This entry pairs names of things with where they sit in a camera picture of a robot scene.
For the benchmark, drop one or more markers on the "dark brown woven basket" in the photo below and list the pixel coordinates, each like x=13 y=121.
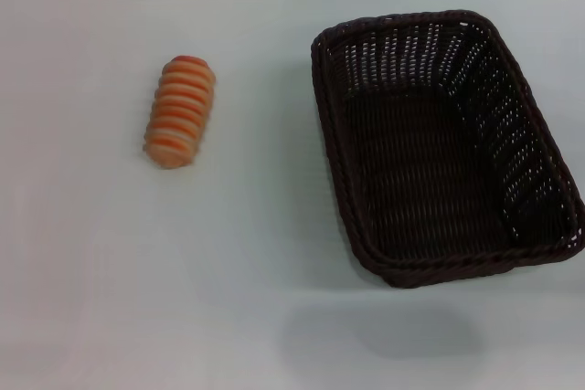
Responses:
x=425 y=180

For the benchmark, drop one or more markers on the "orange striped bread roll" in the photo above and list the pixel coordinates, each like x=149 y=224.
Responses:
x=179 y=111

